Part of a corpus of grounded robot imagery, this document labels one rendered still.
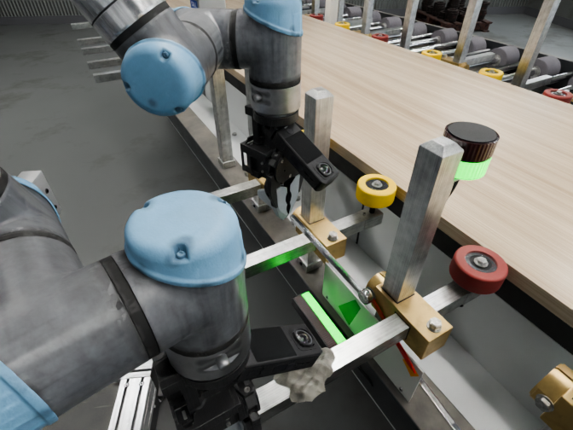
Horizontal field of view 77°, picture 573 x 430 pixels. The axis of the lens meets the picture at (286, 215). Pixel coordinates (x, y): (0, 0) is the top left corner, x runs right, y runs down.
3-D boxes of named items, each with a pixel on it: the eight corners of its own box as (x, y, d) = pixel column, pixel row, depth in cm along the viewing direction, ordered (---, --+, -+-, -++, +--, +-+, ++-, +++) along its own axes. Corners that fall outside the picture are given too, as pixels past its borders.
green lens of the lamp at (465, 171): (462, 185, 42) (468, 169, 41) (424, 161, 46) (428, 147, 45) (495, 171, 44) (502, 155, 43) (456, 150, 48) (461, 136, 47)
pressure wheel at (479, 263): (463, 331, 60) (487, 287, 53) (426, 297, 65) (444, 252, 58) (494, 311, 63) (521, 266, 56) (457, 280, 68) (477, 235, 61)
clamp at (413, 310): (420, 361, 53) (429, 342, 50) (362, 297, 62) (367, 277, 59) (447, 344, 55) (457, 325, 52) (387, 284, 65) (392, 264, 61)
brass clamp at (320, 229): (322, 265, 72) (324, 247, 68) (288, 227, 81) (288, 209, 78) (347, 254, 74) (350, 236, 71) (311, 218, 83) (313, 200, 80)
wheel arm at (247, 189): (159, 230, 82) (155, 216, 79) (156, 222, 84) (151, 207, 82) (319, 178, 98) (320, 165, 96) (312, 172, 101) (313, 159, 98)
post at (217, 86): (222, 169, 117) (203, 13, 88) (217, 162, 120) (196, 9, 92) (235, 165, 118) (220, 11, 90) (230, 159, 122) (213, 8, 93)
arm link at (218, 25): (134, 18, 42) (227, 19, 41) (165, 1, 50) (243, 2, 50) (150, 85, 47) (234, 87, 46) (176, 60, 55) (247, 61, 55)
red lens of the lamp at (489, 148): (469, 166, 41) (476, 149, 39) (429, 144, 45) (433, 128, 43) (503, 153, 43) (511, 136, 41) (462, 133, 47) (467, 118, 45)
